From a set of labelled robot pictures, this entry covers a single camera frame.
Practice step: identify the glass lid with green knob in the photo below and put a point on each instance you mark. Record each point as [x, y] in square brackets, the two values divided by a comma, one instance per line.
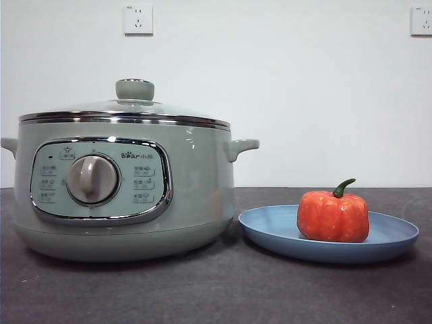
[135, 90]

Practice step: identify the orange pumpkin with green stem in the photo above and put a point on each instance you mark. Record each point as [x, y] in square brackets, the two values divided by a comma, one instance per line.
[332, 217]

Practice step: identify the pale green electric steamer pot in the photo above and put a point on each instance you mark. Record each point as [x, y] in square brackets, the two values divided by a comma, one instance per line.
[199, 189]

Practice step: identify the blue plate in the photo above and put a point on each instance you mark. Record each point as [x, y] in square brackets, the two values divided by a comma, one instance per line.
[270, 229]

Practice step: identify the white wall socket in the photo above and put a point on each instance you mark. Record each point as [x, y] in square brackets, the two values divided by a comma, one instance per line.
[138, 19]
[422, 20]

